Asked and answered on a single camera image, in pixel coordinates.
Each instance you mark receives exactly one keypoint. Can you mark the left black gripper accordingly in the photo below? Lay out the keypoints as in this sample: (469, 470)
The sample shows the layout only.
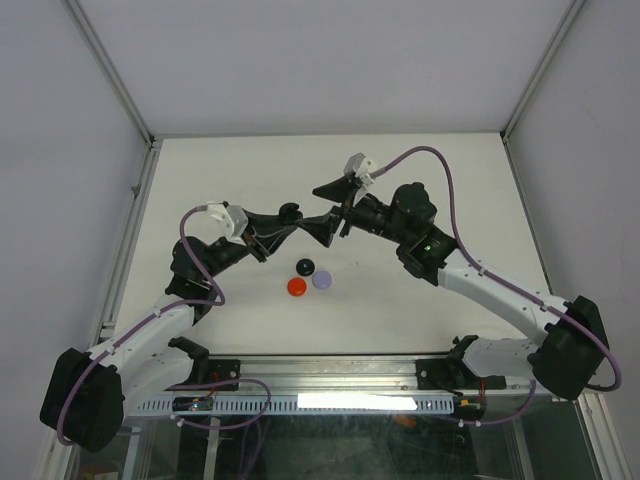
(264, 234)

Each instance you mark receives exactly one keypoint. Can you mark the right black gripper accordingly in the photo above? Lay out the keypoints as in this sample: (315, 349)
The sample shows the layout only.
(324, 226)

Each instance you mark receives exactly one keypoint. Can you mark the black charging case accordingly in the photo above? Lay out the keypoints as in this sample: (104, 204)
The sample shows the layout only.
(305, 267)
(289, 213)

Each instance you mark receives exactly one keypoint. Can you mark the red charging case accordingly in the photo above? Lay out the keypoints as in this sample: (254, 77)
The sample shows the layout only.
(297, 286)

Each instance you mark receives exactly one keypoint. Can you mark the purple charging case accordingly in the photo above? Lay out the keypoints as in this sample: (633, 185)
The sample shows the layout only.
(322, 280)

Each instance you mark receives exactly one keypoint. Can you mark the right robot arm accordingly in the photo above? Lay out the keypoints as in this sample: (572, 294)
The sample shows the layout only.
(563, 342)

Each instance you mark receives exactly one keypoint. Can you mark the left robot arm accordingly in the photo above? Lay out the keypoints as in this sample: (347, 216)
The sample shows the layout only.
(91, 392)

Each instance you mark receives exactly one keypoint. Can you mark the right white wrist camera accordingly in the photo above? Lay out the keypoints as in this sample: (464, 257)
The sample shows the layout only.
(361, 168)

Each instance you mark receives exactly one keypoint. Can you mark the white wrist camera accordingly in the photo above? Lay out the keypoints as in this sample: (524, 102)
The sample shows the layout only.
(231, 219)
(361, 168)

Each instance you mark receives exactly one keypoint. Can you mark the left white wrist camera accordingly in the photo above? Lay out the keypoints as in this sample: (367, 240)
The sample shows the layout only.
(231, 219)

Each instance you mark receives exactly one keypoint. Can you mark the aluminium mounting rail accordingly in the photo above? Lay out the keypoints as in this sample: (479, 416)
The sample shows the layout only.
(291, 374)

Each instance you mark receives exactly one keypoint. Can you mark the slotted cable duct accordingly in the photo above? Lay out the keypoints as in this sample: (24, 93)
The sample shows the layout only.
(299, 404)

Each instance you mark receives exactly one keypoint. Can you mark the left aluminium frame post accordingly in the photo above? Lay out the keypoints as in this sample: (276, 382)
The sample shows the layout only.
(103, 60)

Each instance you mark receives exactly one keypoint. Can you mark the aluminium frame post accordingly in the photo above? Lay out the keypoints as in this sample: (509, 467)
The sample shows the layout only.
(552, 48)
(103, 60)

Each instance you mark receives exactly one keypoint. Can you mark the right aluminium frame post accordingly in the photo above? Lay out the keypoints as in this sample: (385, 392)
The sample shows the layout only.
(552, 48)

